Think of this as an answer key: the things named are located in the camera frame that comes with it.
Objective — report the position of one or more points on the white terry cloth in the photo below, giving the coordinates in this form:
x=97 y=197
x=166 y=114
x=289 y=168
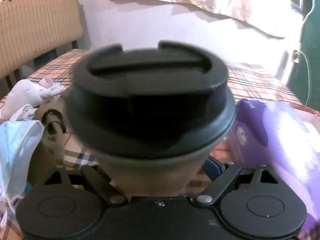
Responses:
x=22 y=95

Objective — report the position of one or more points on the thin white cloth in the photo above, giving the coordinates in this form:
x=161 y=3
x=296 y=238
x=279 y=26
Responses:
x=23 y=113

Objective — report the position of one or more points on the pink knit sock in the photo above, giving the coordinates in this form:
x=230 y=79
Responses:
x=51 y=87

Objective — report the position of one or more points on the purple plastic bag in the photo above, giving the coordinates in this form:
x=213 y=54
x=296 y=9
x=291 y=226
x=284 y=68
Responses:
x=280 y=142

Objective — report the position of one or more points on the woven straw mat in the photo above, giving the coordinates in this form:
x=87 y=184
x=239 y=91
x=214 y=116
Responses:
x=37 y=27

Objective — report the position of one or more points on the olive knotted cloth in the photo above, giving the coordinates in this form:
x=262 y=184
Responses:
x=48 y=132

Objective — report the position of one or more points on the green door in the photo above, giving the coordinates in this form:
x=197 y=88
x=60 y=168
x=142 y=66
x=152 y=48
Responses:
x=310 y=42

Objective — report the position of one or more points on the plaid bedsheet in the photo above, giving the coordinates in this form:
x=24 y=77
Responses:
x=250 y=80

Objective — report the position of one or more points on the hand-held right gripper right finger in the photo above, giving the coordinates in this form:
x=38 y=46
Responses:
x=211 y=167

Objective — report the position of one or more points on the wall socket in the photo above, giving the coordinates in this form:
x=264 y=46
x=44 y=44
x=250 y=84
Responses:
x=296 y=56

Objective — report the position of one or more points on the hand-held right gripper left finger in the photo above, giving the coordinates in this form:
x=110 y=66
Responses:
x=100 y=182

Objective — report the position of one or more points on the blue face mask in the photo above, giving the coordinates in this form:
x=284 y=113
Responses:
x=17 y=150

